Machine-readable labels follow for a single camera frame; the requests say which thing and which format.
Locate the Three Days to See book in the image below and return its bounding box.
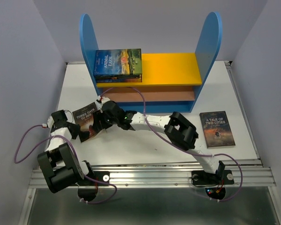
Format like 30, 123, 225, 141
73, 102, 101, 143

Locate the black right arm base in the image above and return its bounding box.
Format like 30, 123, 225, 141
191, 170, 234, 201

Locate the Edward Tulane brown book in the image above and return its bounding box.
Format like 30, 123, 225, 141
96, 77, 142, 83

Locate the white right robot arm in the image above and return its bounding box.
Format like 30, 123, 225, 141
93, 97, 225, 183

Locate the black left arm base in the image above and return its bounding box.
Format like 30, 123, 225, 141
77, 171, 110, 201

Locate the Animal Farm book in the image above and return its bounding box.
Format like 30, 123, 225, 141
93, 48, 142, 76

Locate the blue yellow wooden bookshelf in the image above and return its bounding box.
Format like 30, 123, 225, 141
79, 12, 222, 113

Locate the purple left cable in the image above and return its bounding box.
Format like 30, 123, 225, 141
14, 124, 118, 205

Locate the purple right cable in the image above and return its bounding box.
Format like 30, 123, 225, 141
100, 86, 244, 203

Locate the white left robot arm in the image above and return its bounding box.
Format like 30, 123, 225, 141
37, 110, 95, 193

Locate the Jane Eyre blue book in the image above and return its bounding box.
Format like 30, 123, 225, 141
96, 79, 142, 83

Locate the purple cable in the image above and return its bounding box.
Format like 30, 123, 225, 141
100, 86, 244, 203
14, 124, 118, 205

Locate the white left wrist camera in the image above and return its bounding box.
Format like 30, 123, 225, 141
42, 116, 54, 129

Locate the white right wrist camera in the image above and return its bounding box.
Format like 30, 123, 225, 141
95, 96, 110, 110

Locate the Tale of Two Cities book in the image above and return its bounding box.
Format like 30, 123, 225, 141
200, 111, 236, 148

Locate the aluminium mounting rail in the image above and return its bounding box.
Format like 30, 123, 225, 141
29, 161, 277, 188

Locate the floral pink cover book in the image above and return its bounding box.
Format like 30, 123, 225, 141
95, 74, 141, 80

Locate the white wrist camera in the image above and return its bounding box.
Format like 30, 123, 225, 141
42, 116, 54, 129
95, 96, 110, 110

